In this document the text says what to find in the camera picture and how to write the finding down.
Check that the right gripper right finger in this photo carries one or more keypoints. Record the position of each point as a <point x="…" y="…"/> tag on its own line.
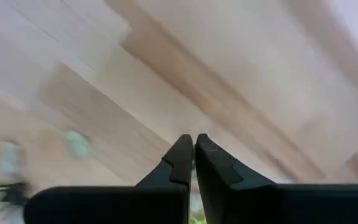
<point x="219" y="177"/>

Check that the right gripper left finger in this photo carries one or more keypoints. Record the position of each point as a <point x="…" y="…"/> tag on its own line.
<point x="179" y="174"/>

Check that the white toy skull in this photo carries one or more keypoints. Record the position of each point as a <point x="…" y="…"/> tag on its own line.
<point x="77" y="144"/>
<point x="9" y="158"/>

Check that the black toy spider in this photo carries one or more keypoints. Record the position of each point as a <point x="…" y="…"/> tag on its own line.
<point x="15" y="194"/>

